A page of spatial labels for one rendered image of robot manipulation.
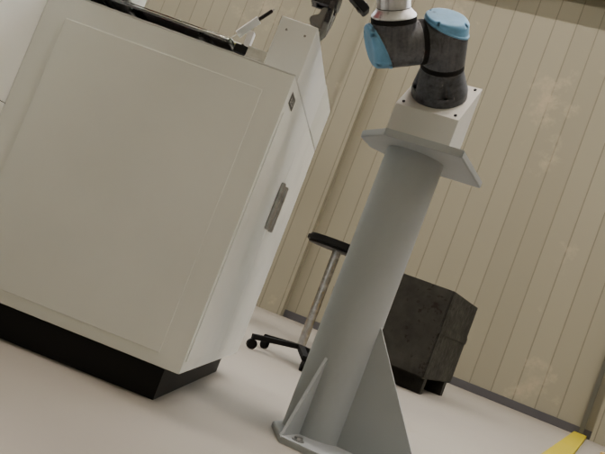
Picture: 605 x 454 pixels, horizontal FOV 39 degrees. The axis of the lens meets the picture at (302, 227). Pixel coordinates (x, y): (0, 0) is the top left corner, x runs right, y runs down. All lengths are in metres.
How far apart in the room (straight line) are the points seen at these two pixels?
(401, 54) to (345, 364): 0.80
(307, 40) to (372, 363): 0.83
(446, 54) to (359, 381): 0.87
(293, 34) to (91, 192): 0.61
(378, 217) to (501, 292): 6.58
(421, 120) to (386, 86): 7.24
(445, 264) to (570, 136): 1.79
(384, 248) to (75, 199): 0.78
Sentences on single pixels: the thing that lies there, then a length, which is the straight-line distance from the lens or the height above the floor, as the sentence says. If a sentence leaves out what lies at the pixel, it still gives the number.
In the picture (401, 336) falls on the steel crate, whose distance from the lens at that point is 5.50.
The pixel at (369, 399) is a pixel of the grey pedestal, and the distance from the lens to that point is 2.25.
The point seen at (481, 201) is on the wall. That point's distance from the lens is 8.95.
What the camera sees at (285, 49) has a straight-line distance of 2.10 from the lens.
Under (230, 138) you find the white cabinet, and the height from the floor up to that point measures 0.63.
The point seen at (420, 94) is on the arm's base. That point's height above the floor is 0.95.
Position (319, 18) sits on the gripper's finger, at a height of 1.10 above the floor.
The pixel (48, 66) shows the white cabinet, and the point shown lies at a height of 0.64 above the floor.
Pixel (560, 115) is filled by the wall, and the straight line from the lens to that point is 9.11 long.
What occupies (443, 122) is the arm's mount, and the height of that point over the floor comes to 0.89.
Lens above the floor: 0.37
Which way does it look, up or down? 4 degrees up
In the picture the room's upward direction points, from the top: 21 degrees clockwise
